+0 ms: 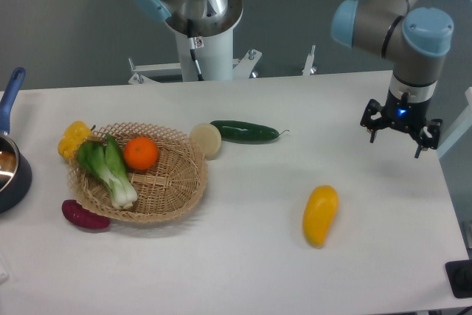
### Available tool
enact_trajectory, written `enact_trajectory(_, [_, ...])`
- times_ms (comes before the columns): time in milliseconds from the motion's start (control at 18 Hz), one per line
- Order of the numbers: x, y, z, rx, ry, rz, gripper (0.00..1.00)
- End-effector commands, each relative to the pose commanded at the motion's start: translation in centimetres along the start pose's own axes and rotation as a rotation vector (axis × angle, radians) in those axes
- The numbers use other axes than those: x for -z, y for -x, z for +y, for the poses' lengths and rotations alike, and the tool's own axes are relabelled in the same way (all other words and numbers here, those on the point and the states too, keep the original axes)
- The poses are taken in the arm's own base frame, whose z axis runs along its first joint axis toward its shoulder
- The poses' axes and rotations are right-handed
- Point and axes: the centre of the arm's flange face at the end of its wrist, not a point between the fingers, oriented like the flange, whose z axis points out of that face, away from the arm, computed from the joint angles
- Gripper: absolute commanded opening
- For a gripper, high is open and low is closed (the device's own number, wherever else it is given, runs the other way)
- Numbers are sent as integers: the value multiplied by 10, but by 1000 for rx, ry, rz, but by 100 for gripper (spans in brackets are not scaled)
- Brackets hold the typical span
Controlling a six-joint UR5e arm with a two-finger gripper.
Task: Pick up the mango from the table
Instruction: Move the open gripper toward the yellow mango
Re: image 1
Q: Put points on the yellow mango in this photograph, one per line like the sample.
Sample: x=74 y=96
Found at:
x=320 y=211

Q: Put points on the black device at table edge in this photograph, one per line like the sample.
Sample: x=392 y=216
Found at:
x=459 y=277

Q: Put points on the yellow bell pepper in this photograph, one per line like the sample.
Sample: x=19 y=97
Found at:
x=72 y=138

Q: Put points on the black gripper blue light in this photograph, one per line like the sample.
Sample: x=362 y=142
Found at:
x=406 y=105

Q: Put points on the dark green cucumber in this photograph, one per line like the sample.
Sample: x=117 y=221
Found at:
x=246 y=132

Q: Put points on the orange fruit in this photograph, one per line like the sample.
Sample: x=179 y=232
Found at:
x=140 y=153

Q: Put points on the white frame at right edge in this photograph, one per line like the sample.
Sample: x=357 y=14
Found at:
x=457 y=129

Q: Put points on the purple sweet potato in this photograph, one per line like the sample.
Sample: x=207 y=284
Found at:
x=80 y=217

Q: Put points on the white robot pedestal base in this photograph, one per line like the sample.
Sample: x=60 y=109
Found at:
x=199 y=59

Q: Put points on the dark pot blue handle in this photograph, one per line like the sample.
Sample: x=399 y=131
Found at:
x=16 y=173

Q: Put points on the green bok choy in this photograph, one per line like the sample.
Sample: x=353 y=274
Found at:
x=106 y=164

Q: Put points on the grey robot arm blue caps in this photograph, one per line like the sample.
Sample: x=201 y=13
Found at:
x=415 y=39

